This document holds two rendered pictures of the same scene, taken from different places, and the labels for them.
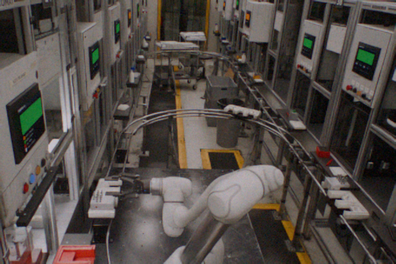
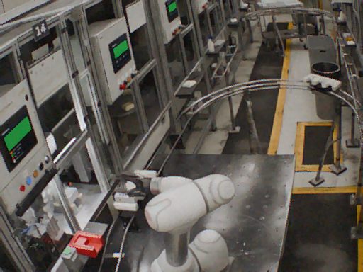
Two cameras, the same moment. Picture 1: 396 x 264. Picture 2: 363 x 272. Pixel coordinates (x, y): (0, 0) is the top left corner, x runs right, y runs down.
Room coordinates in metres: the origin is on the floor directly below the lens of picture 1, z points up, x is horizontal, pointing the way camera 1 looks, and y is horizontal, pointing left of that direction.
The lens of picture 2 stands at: (0.11, -0.75, 2.29)
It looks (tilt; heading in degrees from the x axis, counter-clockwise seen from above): 29 degrees down; 28
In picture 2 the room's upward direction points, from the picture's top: 11 degrees counter-clockwise
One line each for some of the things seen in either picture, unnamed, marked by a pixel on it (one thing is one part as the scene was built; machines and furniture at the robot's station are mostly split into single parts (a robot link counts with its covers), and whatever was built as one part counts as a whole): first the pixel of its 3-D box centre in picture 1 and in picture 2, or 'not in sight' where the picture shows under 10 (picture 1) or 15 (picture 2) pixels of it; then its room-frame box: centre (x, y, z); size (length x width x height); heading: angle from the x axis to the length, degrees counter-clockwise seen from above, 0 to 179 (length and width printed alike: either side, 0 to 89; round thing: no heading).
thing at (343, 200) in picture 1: (342, 202); not in sight; (1.94, -0.98, 0.84); 0.37 x 0.14 x 0.10; 5
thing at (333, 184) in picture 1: (337, 181); not in sight; (2.06, -0.97, 0.92); 0.13 x 0.10 x 0.09; 95
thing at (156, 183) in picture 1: (156, 187); (157, 185); (1.53, 0.18, 1.12); 0.09 x 0.06 x 0.09; 5
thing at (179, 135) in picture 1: (165, 101); (271, 63); (6.18, 0.60, 0.01); 5.85 x 0.59 x 0.01; 5
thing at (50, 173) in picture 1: (39, 190); (35, 190); (1.08, 0.55, 1.37); 0.36 x 0.04 x 0.04; 5
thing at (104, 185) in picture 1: (106, 200); (137, 192); (1.79, 0.51, 0.84); 0.36 x 0.14 x 0.10; 5
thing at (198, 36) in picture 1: (192, 52); (303, 8); (8.45, 0.20, 0.48); 0.84 x 0.58 x 0.97; 13
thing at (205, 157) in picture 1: (224, 167); (318, 144); (3.80, -0.39, 0.01); 1.00 x 0.55 x 0.01; 5
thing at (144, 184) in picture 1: (141, 186); (144, 185); (1.52, 0.25, 1.12); 0.09 x 0.07 x 0.08; 95
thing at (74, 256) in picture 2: not in sight; (70, 259); (1.03, 0.48, 0.97); 0.08 x 0.08 x 0.12; 5
